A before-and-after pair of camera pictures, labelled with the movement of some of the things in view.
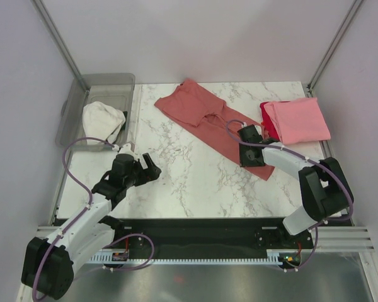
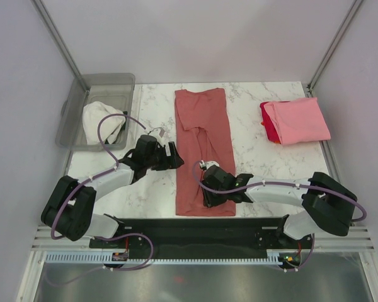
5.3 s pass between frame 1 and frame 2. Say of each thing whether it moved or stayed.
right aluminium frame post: stayed
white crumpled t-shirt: stayed
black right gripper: moved
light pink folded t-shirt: stayed
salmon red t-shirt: moved
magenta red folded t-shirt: stayed
